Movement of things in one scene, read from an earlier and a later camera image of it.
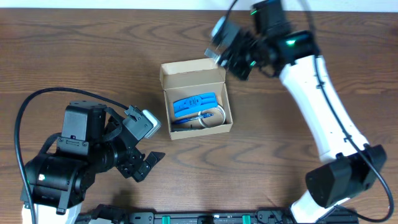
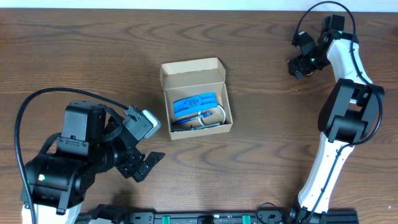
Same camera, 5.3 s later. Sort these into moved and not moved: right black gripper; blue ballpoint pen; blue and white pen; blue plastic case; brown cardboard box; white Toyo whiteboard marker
Moved: right black gripper; white Toyo whiteboard marker
Not moved: blue plastic case; blue and white pen; brown cardboard box; blue ballpoint pen
